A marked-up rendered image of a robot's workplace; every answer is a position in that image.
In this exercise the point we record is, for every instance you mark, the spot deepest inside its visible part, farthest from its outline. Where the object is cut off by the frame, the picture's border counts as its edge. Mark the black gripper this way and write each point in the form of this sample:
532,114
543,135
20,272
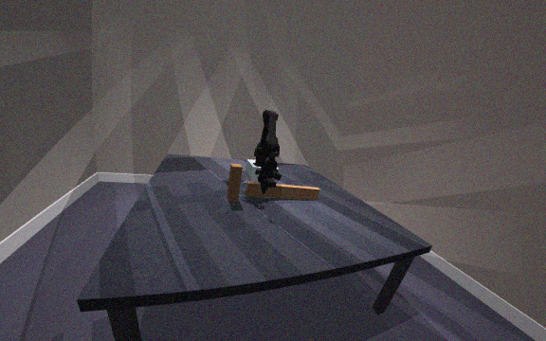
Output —
263,178

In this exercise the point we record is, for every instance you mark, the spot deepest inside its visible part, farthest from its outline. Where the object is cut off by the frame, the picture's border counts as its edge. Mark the wooden board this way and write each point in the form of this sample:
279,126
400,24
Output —
282,191

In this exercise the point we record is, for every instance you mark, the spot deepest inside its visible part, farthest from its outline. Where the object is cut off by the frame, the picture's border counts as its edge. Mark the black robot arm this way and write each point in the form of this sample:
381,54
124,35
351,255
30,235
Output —
265,151

